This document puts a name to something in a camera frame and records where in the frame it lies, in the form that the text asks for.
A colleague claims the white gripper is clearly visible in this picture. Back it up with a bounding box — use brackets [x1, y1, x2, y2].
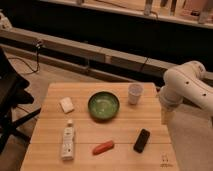
[158, 86, 183, 125]

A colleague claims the white ceramic cup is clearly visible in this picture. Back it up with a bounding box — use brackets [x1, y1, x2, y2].
[128, 83, 143, 105]

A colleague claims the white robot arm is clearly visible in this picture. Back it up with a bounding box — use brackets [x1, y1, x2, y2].
[158, 61, 213, 125]

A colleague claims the green ceramic bowl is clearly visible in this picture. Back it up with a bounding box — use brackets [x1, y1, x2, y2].
[88, 91, 120, 121]

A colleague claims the black phone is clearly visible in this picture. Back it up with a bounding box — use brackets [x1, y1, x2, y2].
[133, 129, 150, 153]

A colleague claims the orange carrot toy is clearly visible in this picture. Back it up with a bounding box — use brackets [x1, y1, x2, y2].
[92, 141, 114, 155]

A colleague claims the wooden table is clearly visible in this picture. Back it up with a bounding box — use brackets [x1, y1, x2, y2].
[21, 83, 179, 171]

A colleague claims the white plastic bottle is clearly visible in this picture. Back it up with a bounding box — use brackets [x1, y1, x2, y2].
[61, 119, 75, 160]

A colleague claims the white sponge block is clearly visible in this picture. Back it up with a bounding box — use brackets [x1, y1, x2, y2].
[60, 97, 74, 114]

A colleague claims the black office chair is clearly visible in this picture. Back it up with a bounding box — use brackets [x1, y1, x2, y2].
[0, 46, 41, 154]

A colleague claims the black floor cable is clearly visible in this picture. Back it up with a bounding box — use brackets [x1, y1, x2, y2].
[8, 39, 44, 75]

